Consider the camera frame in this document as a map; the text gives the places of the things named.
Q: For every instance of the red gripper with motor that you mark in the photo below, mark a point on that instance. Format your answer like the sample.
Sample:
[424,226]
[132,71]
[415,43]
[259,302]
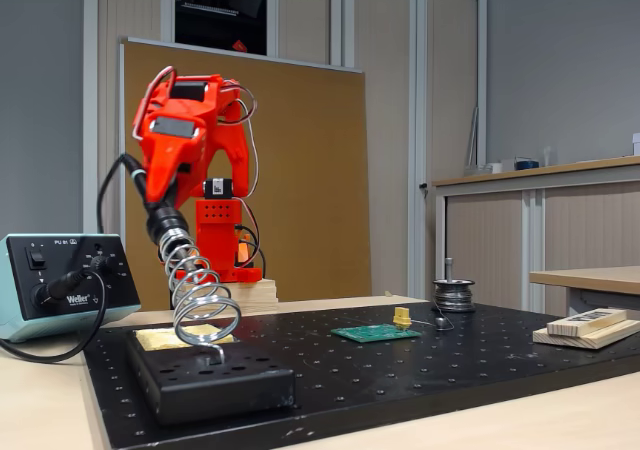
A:
[169,146]

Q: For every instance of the black soldering iron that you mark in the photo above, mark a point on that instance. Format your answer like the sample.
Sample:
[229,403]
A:
[134,170]

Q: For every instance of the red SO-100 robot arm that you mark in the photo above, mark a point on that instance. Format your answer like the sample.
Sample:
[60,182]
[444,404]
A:
[215,240]

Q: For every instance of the teal Weller soldering station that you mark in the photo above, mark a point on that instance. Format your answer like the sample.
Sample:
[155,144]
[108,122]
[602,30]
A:
[60,250]

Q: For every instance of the black soldering stand base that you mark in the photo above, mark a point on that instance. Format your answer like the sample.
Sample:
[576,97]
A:
[210,395]

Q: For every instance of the green circuit board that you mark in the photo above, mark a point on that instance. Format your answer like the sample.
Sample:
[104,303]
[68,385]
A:
[365,334]

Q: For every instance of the metal spring iron holder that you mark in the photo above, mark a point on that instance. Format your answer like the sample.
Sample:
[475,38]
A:
[167,222]

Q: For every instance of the small red object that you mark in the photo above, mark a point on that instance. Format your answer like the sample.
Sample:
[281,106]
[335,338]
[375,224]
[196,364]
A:
[240,46]

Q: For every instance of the stack of wooden planks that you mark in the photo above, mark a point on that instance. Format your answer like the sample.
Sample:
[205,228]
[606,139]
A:
[255,297]

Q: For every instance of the yellow cleaning sponge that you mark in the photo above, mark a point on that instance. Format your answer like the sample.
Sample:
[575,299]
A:
[155,340]

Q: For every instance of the tall grey roller cabinet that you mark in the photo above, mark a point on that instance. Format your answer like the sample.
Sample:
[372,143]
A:
[385,120]

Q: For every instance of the yellow power connector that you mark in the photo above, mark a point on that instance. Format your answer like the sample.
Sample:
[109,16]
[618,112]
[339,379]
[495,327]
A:
[401,316]

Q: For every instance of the leaning grey rods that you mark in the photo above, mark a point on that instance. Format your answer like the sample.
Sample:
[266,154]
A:
[474,140]

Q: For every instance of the black perforated breadboard plate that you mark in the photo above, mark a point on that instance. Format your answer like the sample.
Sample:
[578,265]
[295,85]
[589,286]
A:
[400,370]

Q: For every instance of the small round metal screw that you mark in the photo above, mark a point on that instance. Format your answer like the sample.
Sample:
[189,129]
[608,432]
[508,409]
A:
[442,323]

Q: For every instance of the blue tape roll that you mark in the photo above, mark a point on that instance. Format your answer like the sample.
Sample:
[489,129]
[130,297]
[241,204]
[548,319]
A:
[527,164]

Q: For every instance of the clear plastic cup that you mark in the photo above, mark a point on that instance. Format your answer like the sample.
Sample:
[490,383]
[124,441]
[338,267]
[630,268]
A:
[549,157]

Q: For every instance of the low beige sideboard cabinet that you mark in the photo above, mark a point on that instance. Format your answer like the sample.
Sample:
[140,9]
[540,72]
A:
[585,230]

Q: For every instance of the wooden plank printed KAPLA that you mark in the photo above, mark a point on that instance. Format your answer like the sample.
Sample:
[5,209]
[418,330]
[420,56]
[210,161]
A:
[575,326]

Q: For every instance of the light wood desk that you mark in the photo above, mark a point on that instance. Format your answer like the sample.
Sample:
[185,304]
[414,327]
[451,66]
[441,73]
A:
[600,277]

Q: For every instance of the plain wooden plank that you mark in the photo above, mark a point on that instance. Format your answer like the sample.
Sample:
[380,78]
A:
[600,339]

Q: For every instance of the white box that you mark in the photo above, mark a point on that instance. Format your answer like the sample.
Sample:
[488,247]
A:
[636,145]

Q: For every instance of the metal bolt post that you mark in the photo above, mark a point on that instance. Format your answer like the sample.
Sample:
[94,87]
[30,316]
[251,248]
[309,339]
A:
[450,270]

